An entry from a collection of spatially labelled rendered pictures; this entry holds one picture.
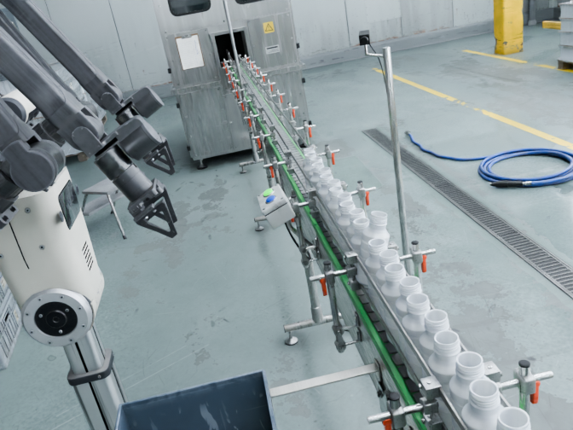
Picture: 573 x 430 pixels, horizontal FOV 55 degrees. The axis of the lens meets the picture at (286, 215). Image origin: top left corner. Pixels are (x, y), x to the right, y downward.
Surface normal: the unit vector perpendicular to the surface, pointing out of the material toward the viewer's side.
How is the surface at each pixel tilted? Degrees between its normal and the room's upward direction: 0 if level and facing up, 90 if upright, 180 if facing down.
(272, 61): 90
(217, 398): 90
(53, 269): 101
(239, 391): 90
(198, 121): 90
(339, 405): 0
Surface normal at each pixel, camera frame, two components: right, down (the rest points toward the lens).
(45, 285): 0.19, 0.52
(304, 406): -0.17, -0.91
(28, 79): 0.19, 0.32
